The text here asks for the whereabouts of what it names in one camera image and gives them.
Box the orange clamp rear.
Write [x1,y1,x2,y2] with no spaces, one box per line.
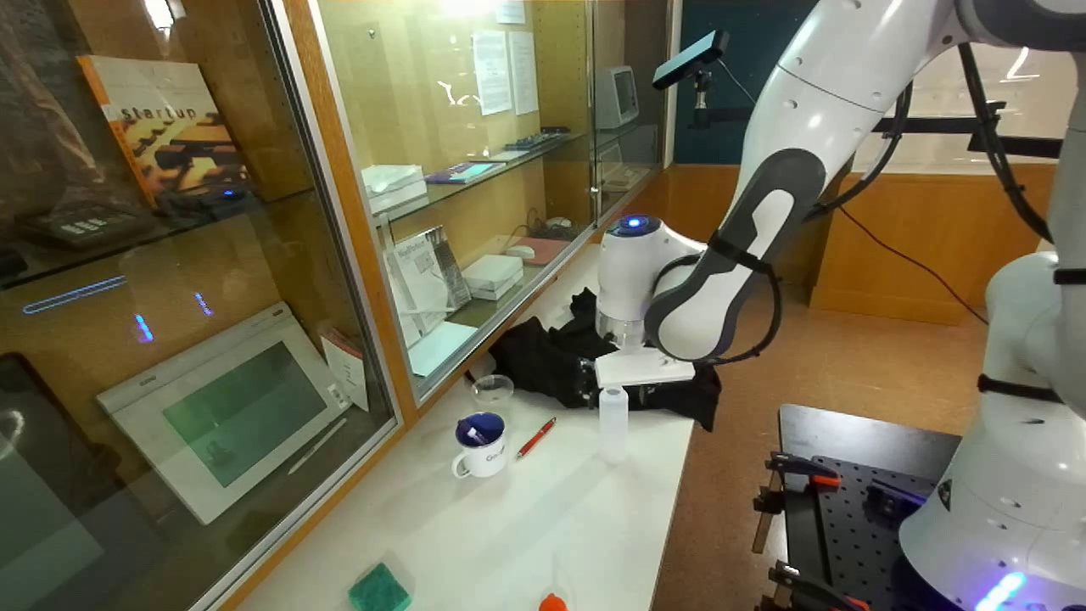
[749,452,844,554]

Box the clear glass cup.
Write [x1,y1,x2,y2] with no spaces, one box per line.
[471,373,516,416]

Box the black breadboard table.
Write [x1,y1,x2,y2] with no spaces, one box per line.
[770,404,958,611]

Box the orange patterned book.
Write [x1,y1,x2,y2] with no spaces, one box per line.
[79,53,247,211]

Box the red pen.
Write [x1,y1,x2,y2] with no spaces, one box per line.
[516,416,558,459]

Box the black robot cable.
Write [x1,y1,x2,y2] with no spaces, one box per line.
[834,201,993,330]

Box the black cloth jacket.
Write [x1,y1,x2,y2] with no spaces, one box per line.
[490,287,723,431]

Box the translucent squeeze bottle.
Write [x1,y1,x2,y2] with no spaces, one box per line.
[597,388,628,461]

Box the green sponge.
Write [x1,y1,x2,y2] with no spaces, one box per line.
[351,563,411,611]

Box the black tablet on stand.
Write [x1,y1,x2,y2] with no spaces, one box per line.
[653,30,725,92]

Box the red squeeze bottle cap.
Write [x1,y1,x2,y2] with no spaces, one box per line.
[540,592,571,611]

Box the white blue mug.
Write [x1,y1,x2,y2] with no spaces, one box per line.
[451,409,509,478]

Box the white framed green tablet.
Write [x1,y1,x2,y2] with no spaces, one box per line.
[98,305,351,526]

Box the orange clamp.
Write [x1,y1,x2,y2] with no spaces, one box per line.
[755,563,872,611]
[749,452,844,554]

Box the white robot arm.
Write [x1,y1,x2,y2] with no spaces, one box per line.
[597,0,1086,611]

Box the orange clamp front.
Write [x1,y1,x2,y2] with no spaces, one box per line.
[755,563,872,611]

